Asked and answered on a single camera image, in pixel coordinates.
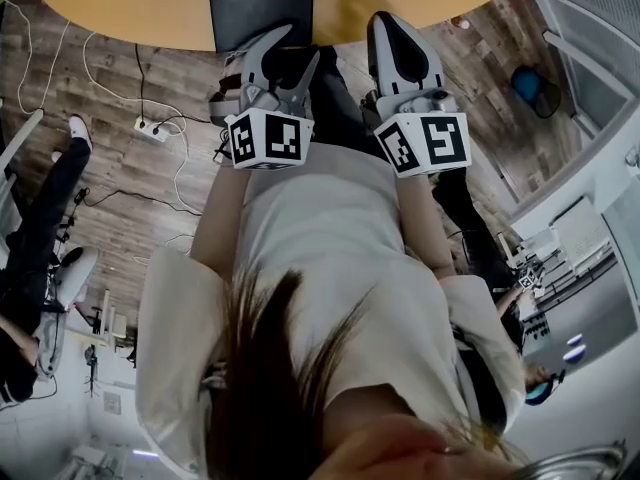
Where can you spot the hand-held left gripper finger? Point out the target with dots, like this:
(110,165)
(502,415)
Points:
(305,85)
(260,58)

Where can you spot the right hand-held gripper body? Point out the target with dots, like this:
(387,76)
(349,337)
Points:
(425,138)

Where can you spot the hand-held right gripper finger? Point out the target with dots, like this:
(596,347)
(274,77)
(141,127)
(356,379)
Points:
(381,53)
(434,70)

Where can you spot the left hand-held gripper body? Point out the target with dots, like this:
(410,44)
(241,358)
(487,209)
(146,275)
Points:
(270,140)

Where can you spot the black notebook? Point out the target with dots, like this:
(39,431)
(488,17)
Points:
(260,3)

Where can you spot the person's right forearm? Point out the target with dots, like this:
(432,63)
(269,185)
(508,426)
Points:
(425,228)

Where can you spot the person's left forearm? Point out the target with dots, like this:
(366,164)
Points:
(220,218)

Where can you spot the person's black trousers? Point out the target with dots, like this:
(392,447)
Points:
(335,108)

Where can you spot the blue round object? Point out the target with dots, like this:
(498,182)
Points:
(526,83)

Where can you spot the white power strip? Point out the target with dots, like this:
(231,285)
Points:
(151,129)

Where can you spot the person's white shirt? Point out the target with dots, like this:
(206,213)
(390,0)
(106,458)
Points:
(325,248)

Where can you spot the white shelf rack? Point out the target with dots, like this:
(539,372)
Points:
(575,238)

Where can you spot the white chair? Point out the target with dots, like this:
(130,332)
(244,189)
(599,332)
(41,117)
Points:
(80,273)

